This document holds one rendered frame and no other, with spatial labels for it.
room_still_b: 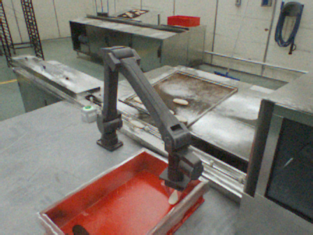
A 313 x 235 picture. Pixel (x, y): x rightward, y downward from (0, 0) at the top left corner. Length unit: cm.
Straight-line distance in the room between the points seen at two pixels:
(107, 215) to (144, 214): 13
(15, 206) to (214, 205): 72
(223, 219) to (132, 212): 32
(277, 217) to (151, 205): 43
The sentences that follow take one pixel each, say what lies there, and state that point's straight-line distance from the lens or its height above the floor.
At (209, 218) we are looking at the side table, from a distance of 98.
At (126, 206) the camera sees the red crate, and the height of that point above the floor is 82.
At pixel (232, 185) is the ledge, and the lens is 106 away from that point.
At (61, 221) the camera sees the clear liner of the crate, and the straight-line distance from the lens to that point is 97.
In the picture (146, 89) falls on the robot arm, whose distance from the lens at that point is 88.
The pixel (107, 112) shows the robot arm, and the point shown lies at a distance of 118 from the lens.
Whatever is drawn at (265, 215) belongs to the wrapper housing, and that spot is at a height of 98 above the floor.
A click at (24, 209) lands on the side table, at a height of 82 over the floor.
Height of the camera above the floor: 154
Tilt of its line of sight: 28 degrees down
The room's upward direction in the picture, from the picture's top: straight up
